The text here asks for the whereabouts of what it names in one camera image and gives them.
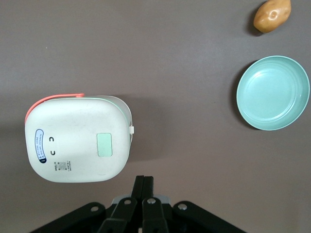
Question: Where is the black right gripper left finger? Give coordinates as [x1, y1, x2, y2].
[30, 176, 145, 233]

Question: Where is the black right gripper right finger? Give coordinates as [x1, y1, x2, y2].
[142, 176, 247, 233]

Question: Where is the brown potato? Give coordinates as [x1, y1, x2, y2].
[253, 0, 292, 33]

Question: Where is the mint green round plate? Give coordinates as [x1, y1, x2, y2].
[236, 55, 311, 132]

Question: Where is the small bin with lid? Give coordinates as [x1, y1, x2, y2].
[84, 95, 134, 151]

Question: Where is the brown tablecloth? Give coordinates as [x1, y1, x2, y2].
[0, 0, 311, 233]

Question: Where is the orange rice cooker handle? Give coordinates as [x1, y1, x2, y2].
[26, 93, 85, 122]

